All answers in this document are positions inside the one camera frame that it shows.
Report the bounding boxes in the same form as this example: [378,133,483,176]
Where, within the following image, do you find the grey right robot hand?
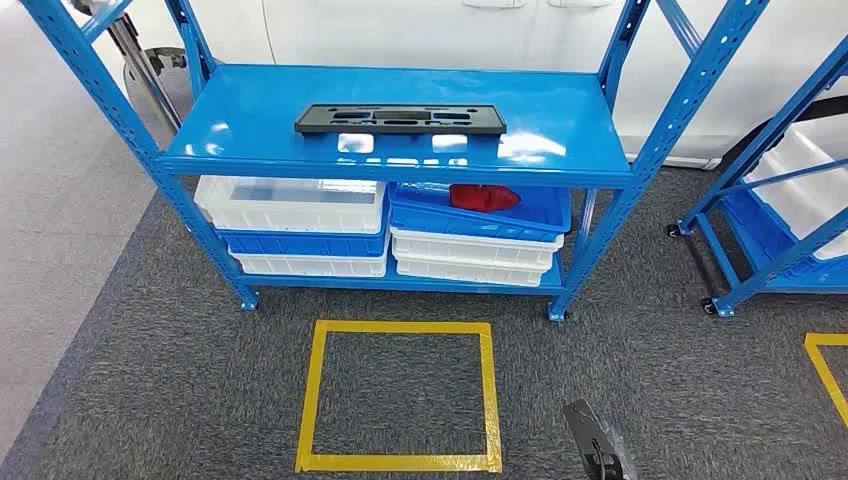
[563,399,639,480]

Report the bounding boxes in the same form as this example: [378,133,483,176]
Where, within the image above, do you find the black plastic panel part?
[294,103,508,136]

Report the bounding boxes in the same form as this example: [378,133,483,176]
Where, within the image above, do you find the blue steel shelf rack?
[19,0,773,323]
[665,36,848,319]

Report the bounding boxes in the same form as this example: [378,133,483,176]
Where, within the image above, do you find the red plastic part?
[449,184,522,214]

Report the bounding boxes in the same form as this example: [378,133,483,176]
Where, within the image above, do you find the white car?
[69,0,848,170]

